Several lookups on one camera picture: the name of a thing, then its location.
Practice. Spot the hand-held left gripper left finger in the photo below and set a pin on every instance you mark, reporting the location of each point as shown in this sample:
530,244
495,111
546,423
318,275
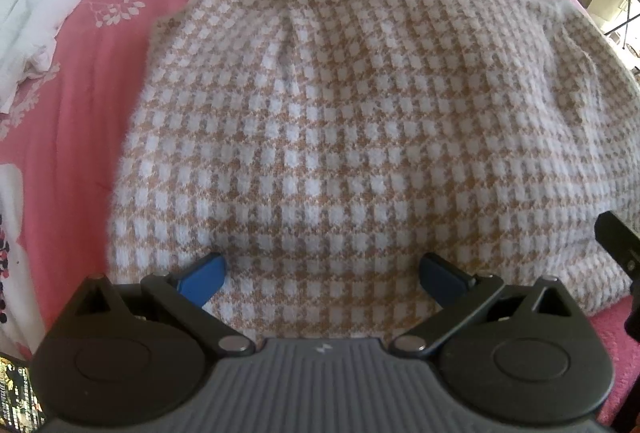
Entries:
205,278

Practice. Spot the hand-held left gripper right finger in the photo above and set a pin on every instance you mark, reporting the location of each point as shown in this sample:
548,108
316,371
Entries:
440,280

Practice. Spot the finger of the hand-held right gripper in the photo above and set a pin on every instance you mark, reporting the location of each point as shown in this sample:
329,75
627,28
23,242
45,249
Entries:
622,245
634,308

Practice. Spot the beige white houndstooth knit cardigan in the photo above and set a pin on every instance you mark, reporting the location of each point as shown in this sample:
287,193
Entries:
350,138

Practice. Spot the pink floral blanket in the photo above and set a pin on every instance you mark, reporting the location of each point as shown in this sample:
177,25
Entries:
75,123

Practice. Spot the black phone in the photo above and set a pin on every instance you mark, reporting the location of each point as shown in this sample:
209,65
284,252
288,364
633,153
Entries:
20,393

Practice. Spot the white crumpled cloth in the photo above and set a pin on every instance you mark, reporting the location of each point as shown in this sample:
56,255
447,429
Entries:
30,23

